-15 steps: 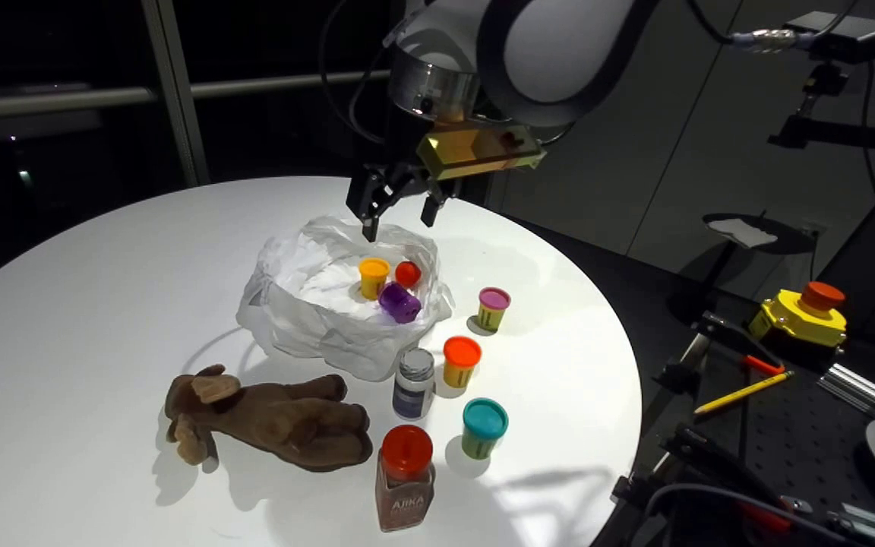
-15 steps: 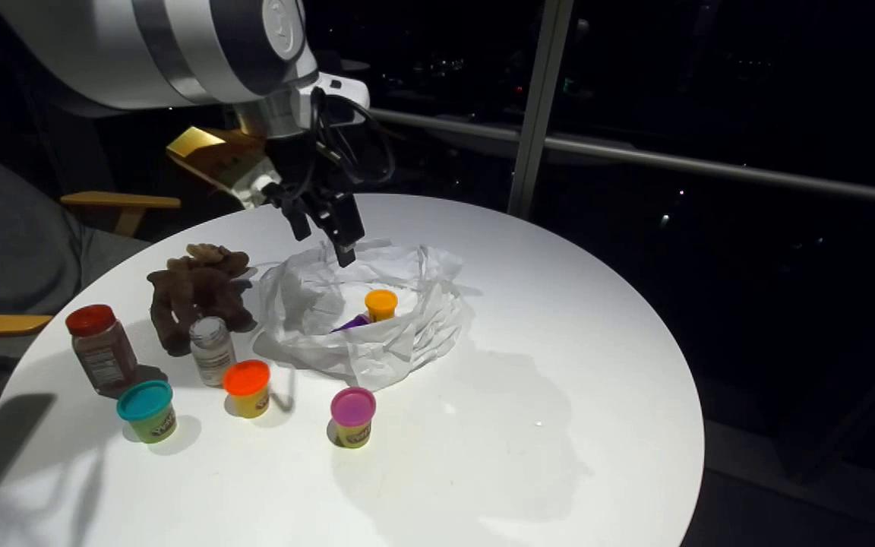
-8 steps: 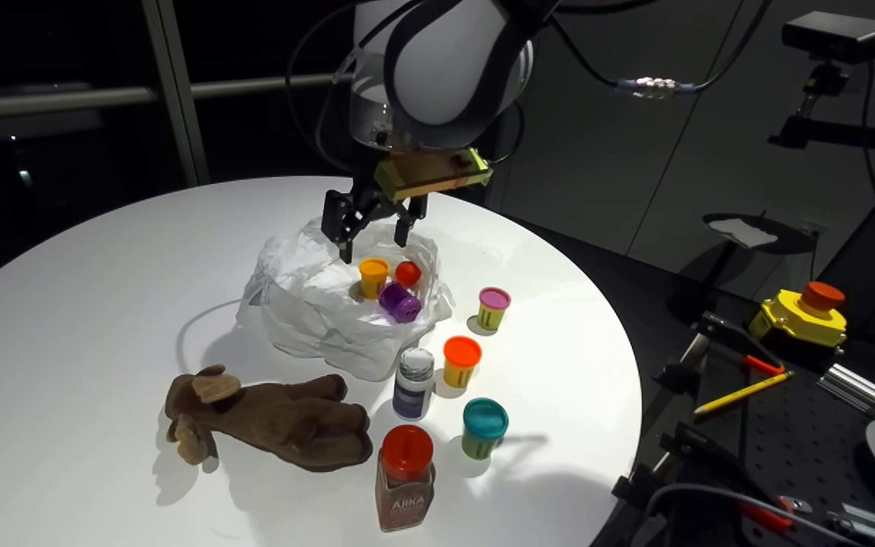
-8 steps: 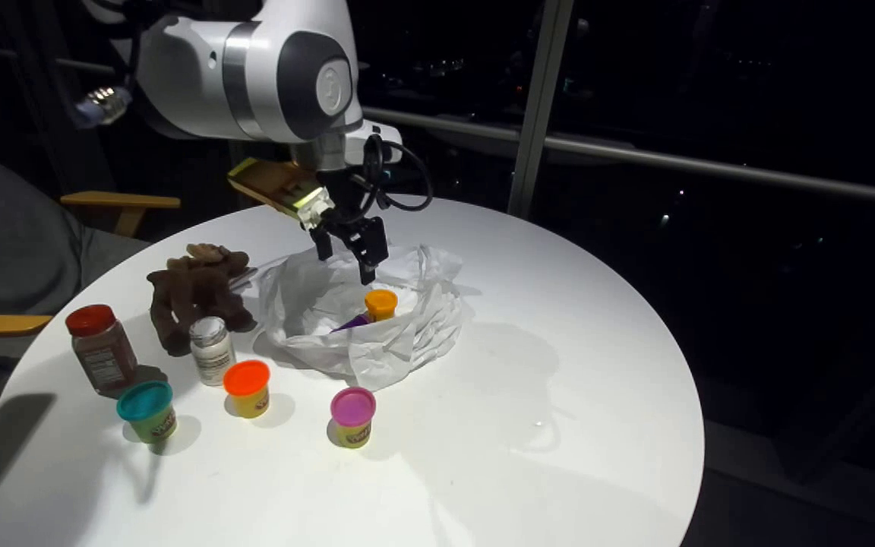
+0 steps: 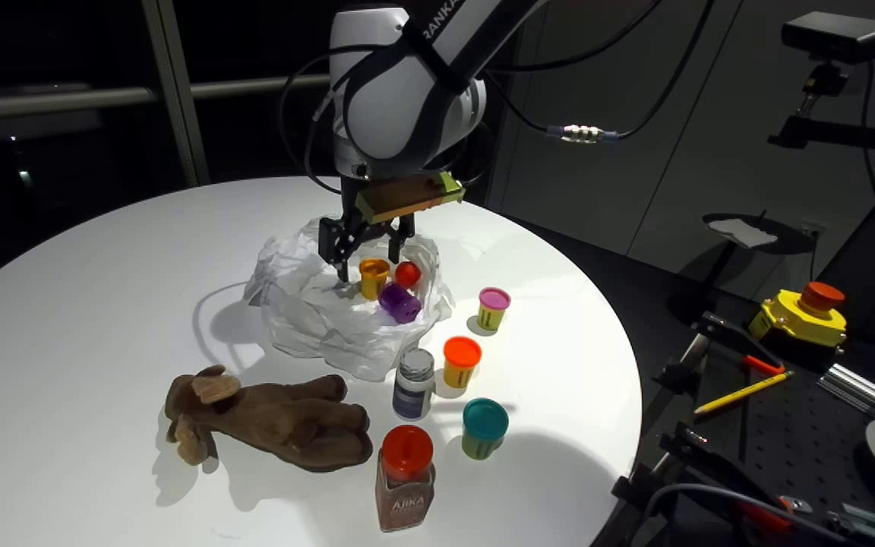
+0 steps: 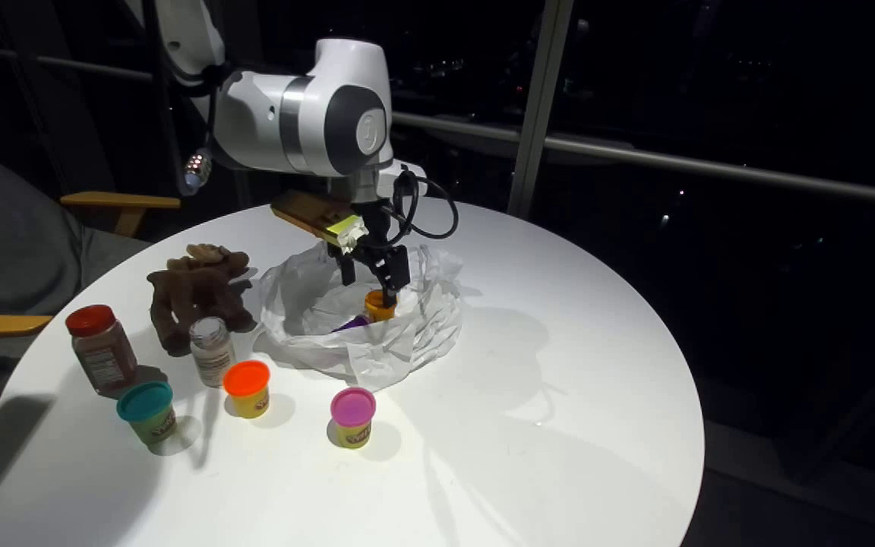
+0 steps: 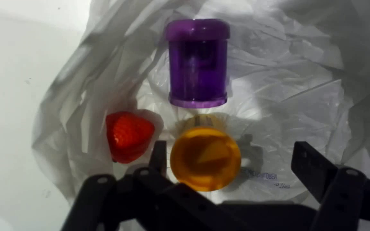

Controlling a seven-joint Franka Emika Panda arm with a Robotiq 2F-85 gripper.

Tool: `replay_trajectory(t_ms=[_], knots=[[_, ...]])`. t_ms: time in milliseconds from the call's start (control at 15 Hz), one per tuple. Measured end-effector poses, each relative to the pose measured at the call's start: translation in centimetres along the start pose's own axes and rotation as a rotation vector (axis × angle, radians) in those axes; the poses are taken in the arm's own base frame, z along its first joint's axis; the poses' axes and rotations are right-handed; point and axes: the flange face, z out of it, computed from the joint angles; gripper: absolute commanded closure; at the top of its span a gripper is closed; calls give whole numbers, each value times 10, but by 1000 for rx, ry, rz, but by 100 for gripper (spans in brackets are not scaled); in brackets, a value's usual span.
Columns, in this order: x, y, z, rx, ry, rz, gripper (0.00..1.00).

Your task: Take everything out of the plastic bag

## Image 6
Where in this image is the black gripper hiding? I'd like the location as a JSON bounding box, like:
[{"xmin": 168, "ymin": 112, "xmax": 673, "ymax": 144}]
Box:
[{"xmin": 332, "ymin": 191, "xmax": 414, "ymax": 311}]

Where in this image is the dough tub with yellow lid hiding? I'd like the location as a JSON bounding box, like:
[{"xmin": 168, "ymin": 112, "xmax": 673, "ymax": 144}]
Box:
[{"xmin": 360, "ymin": 289, "xmax": 400, "ymax": 325}]

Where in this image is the dough tub with pink lid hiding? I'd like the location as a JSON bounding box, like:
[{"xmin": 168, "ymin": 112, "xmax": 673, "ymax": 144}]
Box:
[{"xmin": 326, "ymin": 384, "xmax": 378, "ymax": 452}]

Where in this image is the dough tub with orange lid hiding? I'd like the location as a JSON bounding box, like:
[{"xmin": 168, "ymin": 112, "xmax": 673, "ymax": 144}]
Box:
[{"xmin": 217, "ymin": 355, "xmax": 276, "ymax": 421}]

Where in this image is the brown plush moose toy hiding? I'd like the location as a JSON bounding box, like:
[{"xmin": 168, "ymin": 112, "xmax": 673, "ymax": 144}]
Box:
[{"xmin": 142, "ymin": 240, "xmax": 262, "ymax": 358}]

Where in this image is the small bottle with white cap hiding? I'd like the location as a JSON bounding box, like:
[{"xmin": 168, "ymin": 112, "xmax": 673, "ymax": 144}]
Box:
[{"xmin": 186, "ymin": 313, "xmax": 236, "ymax": 389}]

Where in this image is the dough tub with teal lid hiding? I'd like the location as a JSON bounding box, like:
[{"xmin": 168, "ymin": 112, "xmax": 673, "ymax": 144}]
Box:
[{"xmin": 115, "ymin": 378, "xmax": 183, "ymax": 456}]

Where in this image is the spice jar with red lid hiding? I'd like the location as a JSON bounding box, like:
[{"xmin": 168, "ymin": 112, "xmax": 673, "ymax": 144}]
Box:
[{"xmin": 60, "ymin": 300, "xmax": 142, "ymax": 398}]

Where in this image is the translucent white plastic bag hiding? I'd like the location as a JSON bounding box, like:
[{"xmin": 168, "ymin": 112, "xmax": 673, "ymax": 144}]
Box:
[{"xmin": 249, "ymin": 240, "xmax": 468, "ymax": 395}]

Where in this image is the grey horizontal window railing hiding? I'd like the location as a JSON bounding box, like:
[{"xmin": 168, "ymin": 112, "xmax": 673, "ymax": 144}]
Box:
[{"xmin": 0, "ymin": 38, "xmax": 875, "ymax": 213}]

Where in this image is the grey upholstered armchair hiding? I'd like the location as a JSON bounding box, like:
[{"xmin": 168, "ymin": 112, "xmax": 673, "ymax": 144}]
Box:
[{"xmin": 0, "ymin": 117, "xmax": 153, "ymax": 336}]

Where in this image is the glossy wrist camera box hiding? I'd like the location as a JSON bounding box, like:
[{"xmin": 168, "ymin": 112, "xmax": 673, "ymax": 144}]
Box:
[{"xmin": 267, "ymin": 191, "xmax": 371, "ymax": 250}]

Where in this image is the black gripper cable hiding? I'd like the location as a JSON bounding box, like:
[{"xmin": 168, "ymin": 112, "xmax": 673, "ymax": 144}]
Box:
[{"xmin": 388, "ymin": 164, "xmax": 461, "ymax": 246}]

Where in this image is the light grey window post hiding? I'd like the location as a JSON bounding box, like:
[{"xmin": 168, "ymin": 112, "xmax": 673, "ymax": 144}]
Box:
[{"xmin": 504, "ymin": 0, "xmax": 577, "ymax": 219}]

